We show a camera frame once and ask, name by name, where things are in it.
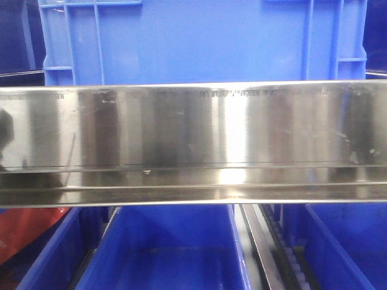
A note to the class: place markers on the upper blue plastic crate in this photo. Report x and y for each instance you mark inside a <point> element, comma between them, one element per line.
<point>154,42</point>

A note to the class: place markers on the metal roller track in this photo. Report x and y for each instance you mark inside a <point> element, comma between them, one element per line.
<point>270,262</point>

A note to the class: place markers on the blue bin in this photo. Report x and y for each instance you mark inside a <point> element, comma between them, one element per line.
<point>169,247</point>
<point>344,244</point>
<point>51,261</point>

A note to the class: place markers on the lower left blue bin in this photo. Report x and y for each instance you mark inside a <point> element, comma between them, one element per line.
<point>51,261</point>

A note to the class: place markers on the red bag in bin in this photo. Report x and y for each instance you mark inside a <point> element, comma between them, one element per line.
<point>21,226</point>

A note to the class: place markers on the lower middle blue bin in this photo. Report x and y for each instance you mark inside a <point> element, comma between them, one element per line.
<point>169,247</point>

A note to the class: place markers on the stainless steel shelf rail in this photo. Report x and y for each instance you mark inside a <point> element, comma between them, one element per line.
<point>201,143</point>

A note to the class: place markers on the dark blue crate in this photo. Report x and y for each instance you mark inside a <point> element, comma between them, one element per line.
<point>22,41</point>
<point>375,36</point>

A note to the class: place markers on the dark blue crate left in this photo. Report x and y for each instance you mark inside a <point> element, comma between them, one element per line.
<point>22,41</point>

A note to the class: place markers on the dark blue crate right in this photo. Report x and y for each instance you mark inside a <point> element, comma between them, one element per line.
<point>375,36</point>

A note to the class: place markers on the lower right blue bin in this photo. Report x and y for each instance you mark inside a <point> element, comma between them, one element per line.
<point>344,244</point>

